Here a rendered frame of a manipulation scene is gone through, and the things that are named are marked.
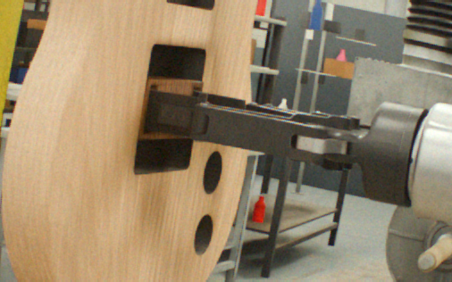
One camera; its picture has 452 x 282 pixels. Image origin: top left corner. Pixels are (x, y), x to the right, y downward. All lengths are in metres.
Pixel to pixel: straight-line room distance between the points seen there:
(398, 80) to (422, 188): 0.76
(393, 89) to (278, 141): 0.76
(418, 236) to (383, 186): 1.02
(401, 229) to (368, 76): 0.38
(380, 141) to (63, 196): 0.23
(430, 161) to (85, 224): 0.25
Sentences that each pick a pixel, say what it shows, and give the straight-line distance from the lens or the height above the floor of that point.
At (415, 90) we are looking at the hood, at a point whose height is 1.50.
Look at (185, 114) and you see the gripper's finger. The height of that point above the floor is 1.46.
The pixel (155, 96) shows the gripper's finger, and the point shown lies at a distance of 0.82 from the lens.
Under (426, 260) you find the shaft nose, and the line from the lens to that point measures 1.56.
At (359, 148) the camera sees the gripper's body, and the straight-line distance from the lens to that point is 0.77.
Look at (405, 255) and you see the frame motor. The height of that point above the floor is 1.21.
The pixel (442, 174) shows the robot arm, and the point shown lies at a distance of 0.74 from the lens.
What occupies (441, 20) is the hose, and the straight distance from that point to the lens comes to 1.65.
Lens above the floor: 1.52
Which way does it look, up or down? 6 degrees down
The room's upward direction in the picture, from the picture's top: 10 degrees clockwise
